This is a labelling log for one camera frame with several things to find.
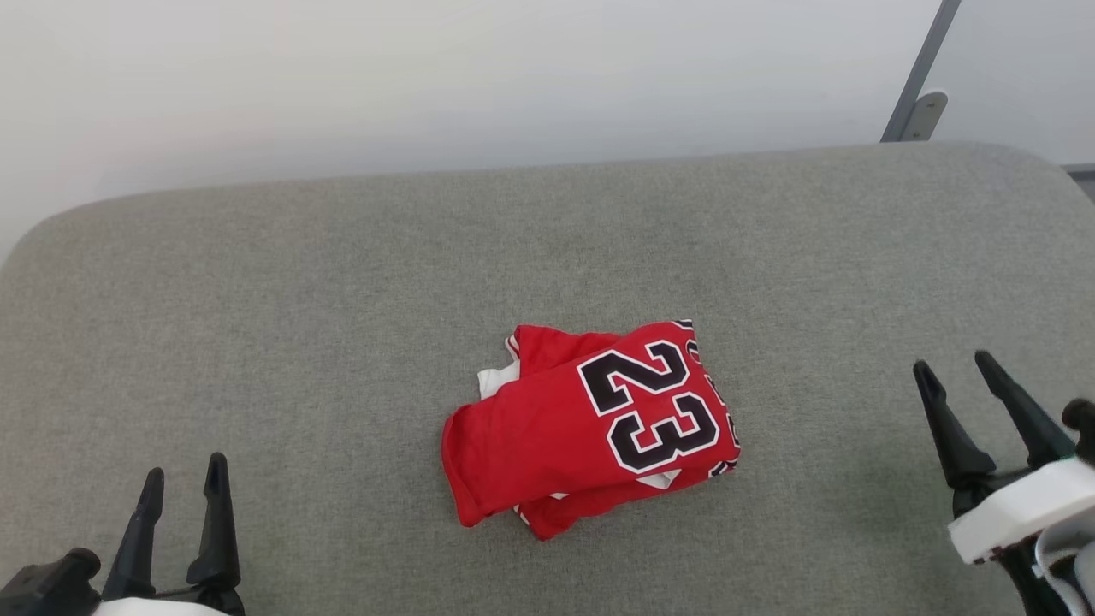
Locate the grey metal pole bracket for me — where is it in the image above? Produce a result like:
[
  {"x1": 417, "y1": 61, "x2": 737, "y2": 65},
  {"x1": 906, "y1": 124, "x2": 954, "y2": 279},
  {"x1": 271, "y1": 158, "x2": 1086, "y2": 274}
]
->
[{"x1": 880, "y1": 0, "x2": 964, "y2": 144}]

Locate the grey fabric sofa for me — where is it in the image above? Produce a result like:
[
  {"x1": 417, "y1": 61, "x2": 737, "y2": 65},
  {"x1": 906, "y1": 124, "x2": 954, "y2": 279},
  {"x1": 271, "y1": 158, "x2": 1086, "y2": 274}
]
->
[{"x1": 0, "y1": 141, "x2": 1095, "y2": 616}]

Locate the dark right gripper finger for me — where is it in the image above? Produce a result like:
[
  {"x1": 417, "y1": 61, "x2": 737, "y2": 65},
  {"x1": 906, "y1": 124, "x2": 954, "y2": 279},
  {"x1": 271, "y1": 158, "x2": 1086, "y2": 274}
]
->
[
  {"x1": 974, "y1": 348, "x2": 1078, "y2": 471},
  {"x1": 912, "y1": 358, "x2": 997, "y2": 491}
]

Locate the red jersey with white sleeves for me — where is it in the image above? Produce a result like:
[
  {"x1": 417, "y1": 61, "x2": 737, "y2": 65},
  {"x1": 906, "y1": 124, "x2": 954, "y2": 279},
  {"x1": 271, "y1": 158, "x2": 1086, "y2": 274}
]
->
[{"x1": 441, "y1": 318, "x2": 742, "y2": 542}]

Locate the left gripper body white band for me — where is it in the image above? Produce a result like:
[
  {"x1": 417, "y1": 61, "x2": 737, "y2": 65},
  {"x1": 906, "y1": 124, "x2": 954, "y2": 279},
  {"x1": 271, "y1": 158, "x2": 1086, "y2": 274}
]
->
[{"x1": 89, "y1": 586, "x2": 247, "y2": 616}]

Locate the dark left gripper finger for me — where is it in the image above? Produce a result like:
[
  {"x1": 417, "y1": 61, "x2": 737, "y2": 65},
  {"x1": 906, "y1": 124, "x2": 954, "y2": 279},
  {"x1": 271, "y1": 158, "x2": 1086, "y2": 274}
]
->
[
  {"x1": 186, "y1": 452, "x2": 243, "y2": 592},
  {"x1": 102, "y1": 466, "x2": 166, "y2": 601}
]

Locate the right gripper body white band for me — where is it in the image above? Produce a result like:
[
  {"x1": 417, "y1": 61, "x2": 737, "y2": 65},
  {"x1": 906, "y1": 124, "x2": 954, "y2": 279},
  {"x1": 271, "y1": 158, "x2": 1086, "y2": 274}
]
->
[{"x1": 947, "y1": 457, "x2": 1095, "y2": 566}]

